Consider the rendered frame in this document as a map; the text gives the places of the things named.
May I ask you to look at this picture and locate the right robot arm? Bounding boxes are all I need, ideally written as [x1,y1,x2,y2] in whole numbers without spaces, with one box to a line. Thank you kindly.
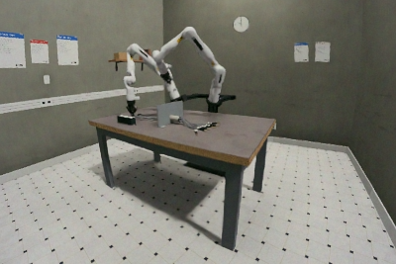
[124,44,179,100]

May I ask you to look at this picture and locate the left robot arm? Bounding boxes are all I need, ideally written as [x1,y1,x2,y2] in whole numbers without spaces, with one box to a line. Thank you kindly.
[152,27,226,103]

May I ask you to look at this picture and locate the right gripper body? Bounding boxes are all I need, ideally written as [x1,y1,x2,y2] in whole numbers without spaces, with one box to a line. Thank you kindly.
[127,100,136,110]

